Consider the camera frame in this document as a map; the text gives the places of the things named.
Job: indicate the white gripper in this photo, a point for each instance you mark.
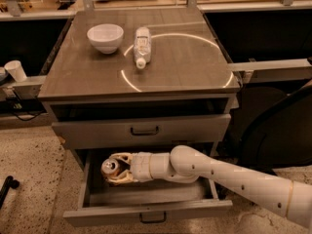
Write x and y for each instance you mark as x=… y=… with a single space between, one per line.
x=140 y=167

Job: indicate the orange soda can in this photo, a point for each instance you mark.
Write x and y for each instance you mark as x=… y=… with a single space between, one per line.
x=110 y=167

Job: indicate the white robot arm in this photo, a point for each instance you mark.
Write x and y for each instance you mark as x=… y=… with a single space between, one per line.
x=284 y=197

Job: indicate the open grey lower drawer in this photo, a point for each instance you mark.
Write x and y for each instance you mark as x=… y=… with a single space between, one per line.
x=157 y=201

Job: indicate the grey drawer cabinet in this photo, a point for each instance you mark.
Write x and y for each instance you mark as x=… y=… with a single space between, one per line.
x=186 y=76

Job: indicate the grey top drawer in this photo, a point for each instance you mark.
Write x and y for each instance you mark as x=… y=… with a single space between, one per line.
x=141 y=131

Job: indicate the black caster leg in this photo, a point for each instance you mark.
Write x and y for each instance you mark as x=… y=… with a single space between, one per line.
x=9 y=183

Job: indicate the clear plastic bottle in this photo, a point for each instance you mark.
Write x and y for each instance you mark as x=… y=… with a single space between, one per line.
x=142 y=47

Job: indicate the white ceramic bowl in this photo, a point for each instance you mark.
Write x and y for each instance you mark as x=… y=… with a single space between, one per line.
x=106 y=38

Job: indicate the white paper cup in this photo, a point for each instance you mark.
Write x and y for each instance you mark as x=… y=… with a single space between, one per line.
x=15 y=69

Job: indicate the black office chair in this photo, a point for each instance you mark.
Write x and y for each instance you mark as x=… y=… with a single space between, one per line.
x=271 y=129

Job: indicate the grey left bracket block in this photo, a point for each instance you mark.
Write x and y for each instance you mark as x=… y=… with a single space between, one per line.
x=29 y=88

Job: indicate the grey metal side rail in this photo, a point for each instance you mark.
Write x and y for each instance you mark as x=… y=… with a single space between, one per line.
x=273 y=70

